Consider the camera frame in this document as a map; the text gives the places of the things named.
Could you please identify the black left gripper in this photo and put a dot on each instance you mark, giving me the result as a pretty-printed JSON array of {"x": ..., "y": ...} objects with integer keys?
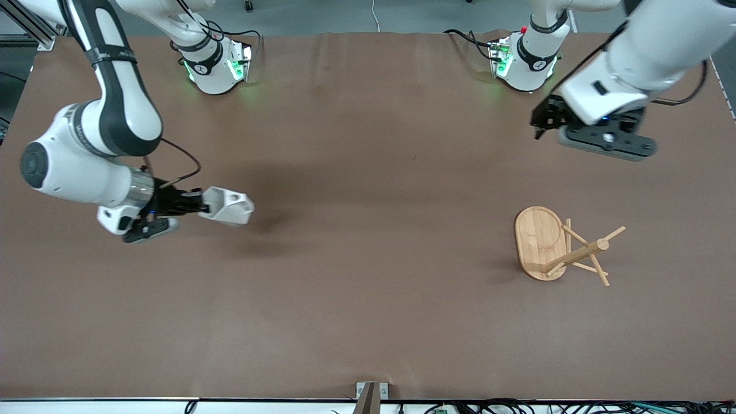
[{"x": 551, "y": 113}]

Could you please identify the wooden cup rack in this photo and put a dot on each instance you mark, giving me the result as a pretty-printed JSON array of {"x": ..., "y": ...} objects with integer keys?
[{"x": 537, "y": 241}]

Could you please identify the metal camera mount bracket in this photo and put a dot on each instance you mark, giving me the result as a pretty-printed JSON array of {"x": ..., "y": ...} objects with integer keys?
[{"x": 371, "y": 397}]

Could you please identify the brown paper table cover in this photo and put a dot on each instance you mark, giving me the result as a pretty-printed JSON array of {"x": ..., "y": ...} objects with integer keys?
[{"x": 368, "y": 299}]

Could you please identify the aluminium frame profile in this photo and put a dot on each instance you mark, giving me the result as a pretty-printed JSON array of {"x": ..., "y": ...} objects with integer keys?
[{"x": 29, "y": 31}]

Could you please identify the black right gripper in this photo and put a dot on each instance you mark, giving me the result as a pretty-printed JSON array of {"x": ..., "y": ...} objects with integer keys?
[{"x": 167, "y": 202}]

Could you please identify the white faceted cup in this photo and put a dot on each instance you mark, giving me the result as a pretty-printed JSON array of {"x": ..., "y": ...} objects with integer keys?
[{"x": 230, "y": 206}]

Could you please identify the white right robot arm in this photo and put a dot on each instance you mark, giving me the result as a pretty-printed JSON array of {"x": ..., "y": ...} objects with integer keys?
[{"x": 115, "y": 109}]

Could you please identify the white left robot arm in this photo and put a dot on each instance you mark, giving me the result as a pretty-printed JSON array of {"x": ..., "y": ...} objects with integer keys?
[{"x": 644, "y": 52}]

